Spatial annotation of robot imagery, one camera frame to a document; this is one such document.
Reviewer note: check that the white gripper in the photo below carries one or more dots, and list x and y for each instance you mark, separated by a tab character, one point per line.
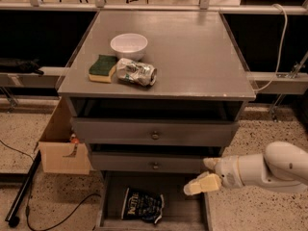
227	171

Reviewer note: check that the blue Kettle chip bag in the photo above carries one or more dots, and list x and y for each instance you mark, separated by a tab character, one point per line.
140	204

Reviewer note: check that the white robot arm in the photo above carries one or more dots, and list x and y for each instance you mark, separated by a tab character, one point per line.
282	167

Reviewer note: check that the bottom open grey drawer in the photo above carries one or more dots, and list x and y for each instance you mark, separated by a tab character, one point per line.
181	212

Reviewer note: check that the grey drawer cabinet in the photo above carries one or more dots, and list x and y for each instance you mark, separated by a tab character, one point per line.
200	76

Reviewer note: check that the middle grey drawer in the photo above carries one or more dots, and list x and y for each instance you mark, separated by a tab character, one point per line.
140	162

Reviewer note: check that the top grey drawer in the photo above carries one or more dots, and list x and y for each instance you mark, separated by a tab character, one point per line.
154	132

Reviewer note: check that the crushed silver can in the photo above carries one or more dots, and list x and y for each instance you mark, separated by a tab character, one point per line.
136	72

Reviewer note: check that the green yellow sponge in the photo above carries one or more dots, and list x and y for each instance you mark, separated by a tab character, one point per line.
103	69

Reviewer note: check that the white bowl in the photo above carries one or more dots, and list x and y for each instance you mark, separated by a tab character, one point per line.
130	46

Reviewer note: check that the cardboard box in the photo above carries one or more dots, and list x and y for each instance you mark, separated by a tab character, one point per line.
61	152

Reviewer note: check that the black bar on floor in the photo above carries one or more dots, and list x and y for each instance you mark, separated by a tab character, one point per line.
25	181

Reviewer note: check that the black object on rail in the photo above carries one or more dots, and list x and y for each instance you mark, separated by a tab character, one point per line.
9	65

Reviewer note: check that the metal frame rail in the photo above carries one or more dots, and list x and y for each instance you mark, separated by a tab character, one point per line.
154	6

